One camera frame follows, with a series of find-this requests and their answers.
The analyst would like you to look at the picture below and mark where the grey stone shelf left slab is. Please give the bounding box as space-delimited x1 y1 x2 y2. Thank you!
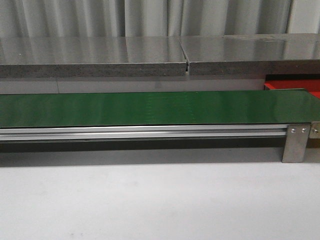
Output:
0 36 187 78

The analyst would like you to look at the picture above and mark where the grey stone shelf slab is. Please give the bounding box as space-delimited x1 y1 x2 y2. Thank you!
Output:
0 36 187 78
180 33 320 76

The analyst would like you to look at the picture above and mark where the green conveyor belt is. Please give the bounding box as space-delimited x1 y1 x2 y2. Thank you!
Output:
0 89 320 128

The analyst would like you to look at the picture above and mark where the grey stone shelf right slab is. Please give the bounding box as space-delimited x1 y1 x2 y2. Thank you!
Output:
180 33 320 76

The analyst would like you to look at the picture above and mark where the red plastic bin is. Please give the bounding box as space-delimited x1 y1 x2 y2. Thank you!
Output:
264 74 320 99

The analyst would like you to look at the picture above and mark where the grey pleated curtain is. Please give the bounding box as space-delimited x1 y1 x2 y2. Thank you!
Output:
0 0 294 38

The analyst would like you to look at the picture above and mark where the aluminium conveyor frame rail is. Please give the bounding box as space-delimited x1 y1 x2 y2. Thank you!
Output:
0 124 288 142

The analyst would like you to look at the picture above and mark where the steel conveyor support bracket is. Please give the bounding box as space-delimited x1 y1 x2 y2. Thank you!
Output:
282 124 311 163

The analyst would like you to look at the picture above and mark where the steel end bracket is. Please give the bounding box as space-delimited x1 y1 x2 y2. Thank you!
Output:
309 121 320 139

